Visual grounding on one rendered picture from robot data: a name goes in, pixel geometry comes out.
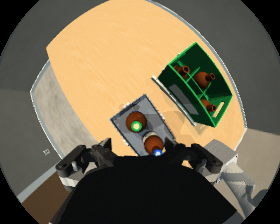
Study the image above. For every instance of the green plastic crate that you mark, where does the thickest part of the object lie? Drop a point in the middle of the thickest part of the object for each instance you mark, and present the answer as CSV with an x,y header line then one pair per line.
x,y
218,91

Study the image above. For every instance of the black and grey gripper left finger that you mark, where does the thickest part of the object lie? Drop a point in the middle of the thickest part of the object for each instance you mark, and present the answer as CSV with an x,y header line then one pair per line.
x,y
72,167

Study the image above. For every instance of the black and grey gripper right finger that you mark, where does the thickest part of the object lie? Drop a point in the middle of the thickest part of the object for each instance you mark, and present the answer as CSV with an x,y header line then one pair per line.
x,y
206,163

